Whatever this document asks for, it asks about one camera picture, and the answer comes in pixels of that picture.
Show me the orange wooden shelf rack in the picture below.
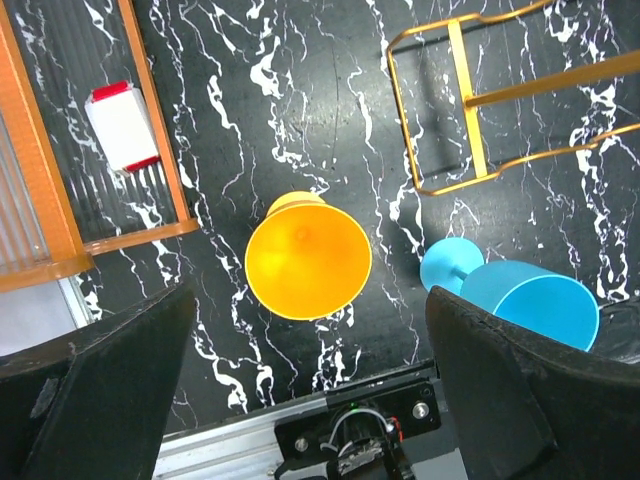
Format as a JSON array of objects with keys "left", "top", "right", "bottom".
[{"left": 1, "top": 1, "right": 199, "bottom": 292}]

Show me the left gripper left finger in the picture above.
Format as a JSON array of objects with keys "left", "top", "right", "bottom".
[{"left": 1, "top": 284, "right": 196, "bottom": 479}]

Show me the blue plastic wine glass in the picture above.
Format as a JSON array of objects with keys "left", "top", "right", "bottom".
[{"left": 420, "top": 237, "right": 600, "bottom": 351}]

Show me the small white red box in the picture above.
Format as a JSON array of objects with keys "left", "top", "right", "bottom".
[{"left": 84, "top": 81, "right": 160, "bottom": 175}]

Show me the yellow plastic wine glass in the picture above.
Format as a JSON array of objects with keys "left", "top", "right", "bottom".
[{"left": 245, "top": 191, "right": 373, "bottom": 321}]

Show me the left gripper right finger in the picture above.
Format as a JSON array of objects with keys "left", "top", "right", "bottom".
[{"left": 426, "top": 287, "right": 639, "bottom": 479}]

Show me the black base rail with electronics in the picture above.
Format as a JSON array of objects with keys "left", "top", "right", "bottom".
[{"left": 153, "top": 360, "right": 467, "bottom": 479}]

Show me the gold wire wine glass rack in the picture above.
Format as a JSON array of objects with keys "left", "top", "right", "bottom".
[{"left": 385, "top": 1, "right": 639, "bottom": 197}]

